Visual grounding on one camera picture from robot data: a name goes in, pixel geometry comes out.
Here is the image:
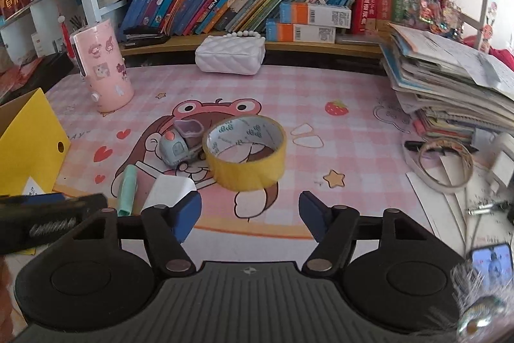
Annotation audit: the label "white quilted purse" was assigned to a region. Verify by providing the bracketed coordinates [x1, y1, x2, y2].
[195, 30, 266, 76]

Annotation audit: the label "stack of paper workbooks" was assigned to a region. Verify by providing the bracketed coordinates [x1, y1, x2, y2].
[379, 23, 514, 143]

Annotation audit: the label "grey furry object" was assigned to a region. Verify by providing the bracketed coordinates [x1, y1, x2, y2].
[450, 258, 514, 343]

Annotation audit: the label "white red card box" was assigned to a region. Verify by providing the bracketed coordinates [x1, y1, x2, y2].
[32, 32, 47, 56]

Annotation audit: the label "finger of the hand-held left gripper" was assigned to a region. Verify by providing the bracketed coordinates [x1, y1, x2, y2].
[0, 194, 108, 257]

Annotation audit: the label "black keyboard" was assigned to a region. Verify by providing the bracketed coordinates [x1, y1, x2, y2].
[36, 53, 75, 90]

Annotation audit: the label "white tape ring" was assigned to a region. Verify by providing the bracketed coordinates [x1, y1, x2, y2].
[418, 138, 474, 193]

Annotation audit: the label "glittery colourful ornament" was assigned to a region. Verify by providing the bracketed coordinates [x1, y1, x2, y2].
[405, 0, 466, 38]

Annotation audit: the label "yellow cardboard box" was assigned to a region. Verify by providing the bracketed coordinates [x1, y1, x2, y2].
[0, 88, 71, 199]

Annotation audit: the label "pink deer figurine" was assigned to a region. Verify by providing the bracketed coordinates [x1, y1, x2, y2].
[480, 1, 499, 50]

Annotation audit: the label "black smartphone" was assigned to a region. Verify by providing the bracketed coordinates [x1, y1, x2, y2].
[470, 242, 512, 287]

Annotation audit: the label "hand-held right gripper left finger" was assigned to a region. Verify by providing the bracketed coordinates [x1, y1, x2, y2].
[68, 190, 202, 275]

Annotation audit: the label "grey mouse toy car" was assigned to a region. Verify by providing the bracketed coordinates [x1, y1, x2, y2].
[158, 119, 207, 167]

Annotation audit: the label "green marker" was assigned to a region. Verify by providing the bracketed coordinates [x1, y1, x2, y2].
[116, 165, 137, 216]

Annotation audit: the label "orange blue carton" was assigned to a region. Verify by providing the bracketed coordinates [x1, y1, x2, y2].
[266, 19, 336, 43]
[279, 1, 352, 27]

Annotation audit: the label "red plastic bag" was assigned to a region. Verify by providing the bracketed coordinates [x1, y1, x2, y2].
[0, 58, 43, 103]

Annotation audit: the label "red cloth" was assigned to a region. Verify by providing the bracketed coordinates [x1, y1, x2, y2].
[464, 35, 514, 70]

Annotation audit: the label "yellow tape roll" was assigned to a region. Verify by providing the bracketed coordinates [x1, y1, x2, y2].
[203, 116, 288, 191]

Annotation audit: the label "pink cartoon tumbler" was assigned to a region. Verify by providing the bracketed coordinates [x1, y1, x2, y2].
[70, 19, 135, 114]

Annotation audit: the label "white charger block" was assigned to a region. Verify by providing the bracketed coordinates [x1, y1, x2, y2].
[140, 174, 197, 213]

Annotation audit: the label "pink printed tablecloth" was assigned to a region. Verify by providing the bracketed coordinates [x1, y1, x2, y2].
[44, 62, 474, 259]

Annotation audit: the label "red tassel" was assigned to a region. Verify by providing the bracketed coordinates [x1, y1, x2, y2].
[58, 14, 76, 58]

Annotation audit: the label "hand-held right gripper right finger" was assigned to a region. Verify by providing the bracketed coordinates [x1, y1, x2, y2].
[299, 190, 438, 275]

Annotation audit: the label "metal compass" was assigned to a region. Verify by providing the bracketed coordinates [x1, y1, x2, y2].
[468, 200, 510, 216]

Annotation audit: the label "red green standing books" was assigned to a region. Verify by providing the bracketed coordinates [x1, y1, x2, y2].
[353, 0, 418, 34]

